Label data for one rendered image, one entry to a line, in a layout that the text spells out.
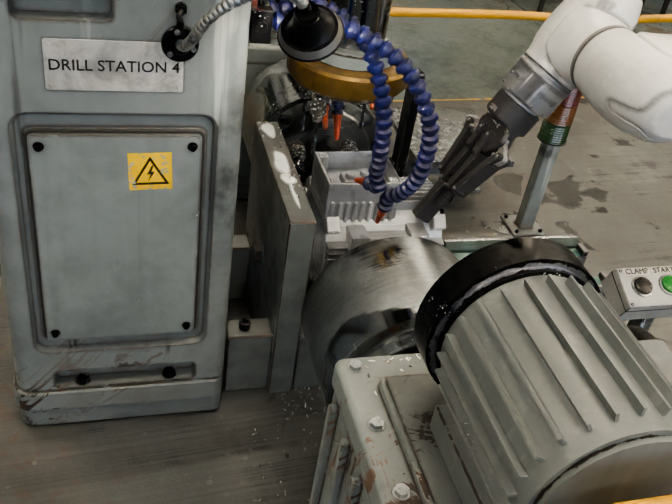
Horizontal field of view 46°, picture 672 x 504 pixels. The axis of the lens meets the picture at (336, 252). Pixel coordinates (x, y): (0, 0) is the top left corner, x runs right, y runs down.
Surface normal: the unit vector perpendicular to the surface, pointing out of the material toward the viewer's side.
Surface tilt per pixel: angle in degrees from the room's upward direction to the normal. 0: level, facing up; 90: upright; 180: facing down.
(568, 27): 59
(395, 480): 0
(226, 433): 0
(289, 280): 90
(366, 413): 0
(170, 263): 90
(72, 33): 90
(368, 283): 32
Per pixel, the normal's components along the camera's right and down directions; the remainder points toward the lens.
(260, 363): 0.24, 0.60
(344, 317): -0.70, -0.43
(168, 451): 0.14, -0.80
